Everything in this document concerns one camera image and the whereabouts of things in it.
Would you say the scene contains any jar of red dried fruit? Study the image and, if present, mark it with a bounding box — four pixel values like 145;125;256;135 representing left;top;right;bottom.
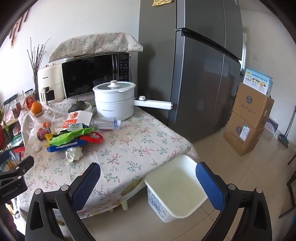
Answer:
13;101;22;118

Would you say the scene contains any dark green squash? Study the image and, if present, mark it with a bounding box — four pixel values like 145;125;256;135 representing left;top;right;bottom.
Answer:
68;100;87;114

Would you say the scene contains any cream air fryer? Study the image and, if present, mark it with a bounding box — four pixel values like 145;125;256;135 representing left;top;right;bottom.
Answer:
37;62;66;105

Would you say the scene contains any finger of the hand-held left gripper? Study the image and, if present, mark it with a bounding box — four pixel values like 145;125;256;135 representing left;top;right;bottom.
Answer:
0;155;35;184
0;146;25;171

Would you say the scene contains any blue cardboard snack box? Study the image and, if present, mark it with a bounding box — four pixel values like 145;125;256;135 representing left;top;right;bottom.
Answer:
47;139;86;153

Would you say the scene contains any grey paper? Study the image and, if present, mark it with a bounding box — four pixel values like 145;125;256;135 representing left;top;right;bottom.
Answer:
66;146;84;164

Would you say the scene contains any white electric pot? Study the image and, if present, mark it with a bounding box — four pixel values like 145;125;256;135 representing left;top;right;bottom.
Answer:
92;80;173;121

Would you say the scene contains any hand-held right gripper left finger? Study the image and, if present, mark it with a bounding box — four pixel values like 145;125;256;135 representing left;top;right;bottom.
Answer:
25;162;101;241

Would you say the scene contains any red round plastic lid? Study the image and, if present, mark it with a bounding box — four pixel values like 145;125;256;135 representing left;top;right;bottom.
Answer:
80;132;104;144

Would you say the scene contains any red drink can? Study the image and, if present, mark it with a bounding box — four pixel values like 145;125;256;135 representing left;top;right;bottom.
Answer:
37;127;52;141

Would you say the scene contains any dustpan with broom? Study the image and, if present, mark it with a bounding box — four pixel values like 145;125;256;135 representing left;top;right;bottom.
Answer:
277;120;290;149

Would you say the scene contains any red label jar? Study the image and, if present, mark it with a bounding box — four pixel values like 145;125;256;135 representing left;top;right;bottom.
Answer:
24;91;35;109

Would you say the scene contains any green wrapper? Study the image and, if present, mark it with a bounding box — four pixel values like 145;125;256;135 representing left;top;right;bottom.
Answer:
50;127;99;147

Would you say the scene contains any dry twig bundle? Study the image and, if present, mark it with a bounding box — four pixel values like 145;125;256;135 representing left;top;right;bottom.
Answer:
26;37;51;100

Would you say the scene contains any white plastic bin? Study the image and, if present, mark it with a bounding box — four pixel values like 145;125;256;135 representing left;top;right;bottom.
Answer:
144;154;208;223

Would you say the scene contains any purple and white pack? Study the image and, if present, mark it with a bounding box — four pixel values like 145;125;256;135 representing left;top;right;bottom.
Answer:
265;116;279;136

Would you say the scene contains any gold fridge decoration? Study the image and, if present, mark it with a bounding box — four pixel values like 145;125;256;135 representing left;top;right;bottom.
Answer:
151;0;174;7

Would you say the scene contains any grey refrigerator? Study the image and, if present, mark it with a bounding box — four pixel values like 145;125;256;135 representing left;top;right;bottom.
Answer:
138;0;243;143

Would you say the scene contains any clear plastic bottle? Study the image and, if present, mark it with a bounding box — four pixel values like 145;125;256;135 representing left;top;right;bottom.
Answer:
92;117;122;131

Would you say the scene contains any black microwave oven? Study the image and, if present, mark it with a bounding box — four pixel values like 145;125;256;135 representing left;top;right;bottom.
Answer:
61;53;133;100

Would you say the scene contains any large orange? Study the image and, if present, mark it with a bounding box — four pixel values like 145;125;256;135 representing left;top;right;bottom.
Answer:
31;101;43;114

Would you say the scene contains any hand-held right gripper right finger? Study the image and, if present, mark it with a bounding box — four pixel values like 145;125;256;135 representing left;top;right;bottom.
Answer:
196;162;273;241

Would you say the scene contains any glass jar with handle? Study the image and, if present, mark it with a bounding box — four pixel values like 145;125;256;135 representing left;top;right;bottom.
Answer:
33;113;55;130

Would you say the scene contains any floral microwave cover cloth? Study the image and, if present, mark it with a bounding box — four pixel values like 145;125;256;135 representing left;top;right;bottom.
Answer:
48;32;144;63

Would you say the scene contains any blue and white box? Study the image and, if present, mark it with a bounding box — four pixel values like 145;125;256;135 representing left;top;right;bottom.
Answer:
243;68;273;96

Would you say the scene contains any dark chair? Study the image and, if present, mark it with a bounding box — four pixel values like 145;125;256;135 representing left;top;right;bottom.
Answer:
279;148;296;219

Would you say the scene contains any red wall hanging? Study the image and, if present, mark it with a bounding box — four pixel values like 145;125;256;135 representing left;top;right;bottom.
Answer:
9;9;29;44

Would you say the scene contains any black wire rack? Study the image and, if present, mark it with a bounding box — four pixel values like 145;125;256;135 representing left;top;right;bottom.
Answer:
0;93;33;167

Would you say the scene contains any orange and white snack bag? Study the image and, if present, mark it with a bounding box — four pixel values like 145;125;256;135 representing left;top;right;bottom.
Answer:
57;111;93;133

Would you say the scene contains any green plant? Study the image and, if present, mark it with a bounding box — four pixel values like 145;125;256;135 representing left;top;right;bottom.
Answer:
0;109;7;130

